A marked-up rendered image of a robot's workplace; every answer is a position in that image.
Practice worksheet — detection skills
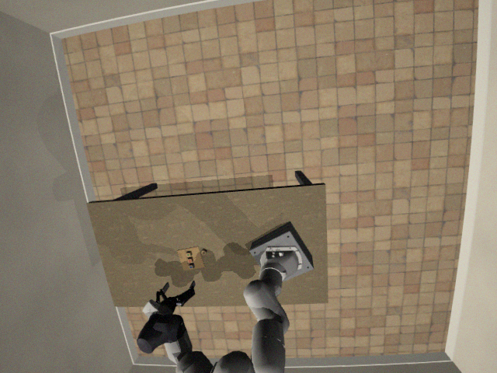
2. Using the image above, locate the tan square mat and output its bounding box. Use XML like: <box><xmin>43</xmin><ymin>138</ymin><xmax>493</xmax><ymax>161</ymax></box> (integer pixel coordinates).
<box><xmin>177</xmin><ymin>246</ymin><xmax>205</xmax><ymax>270</ymax></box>

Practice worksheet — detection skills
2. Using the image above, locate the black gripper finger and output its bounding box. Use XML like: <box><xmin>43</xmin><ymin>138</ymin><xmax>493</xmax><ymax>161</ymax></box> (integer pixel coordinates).
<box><xmin>156</xmin><ymin>282</ymin><xmax>169</xmax><ymax>304</ymax></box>
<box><xmin>170</xmin><ymin>281</ymin><xmax>196</xmax><ymax>306</ymax></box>

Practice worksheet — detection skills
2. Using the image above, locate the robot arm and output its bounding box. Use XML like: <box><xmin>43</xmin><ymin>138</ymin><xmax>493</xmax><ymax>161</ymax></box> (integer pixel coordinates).
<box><xmin>137</xmin><ymin>246</ymin><xmax>303</xmax><ymax>373</ymax></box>

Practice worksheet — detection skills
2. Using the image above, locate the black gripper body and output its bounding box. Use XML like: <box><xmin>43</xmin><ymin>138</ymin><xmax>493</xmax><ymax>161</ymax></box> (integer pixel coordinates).
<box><xmin>160</xmin><ymin>297</ymin><xmax>178</xmax><ymax>314</ymax></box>

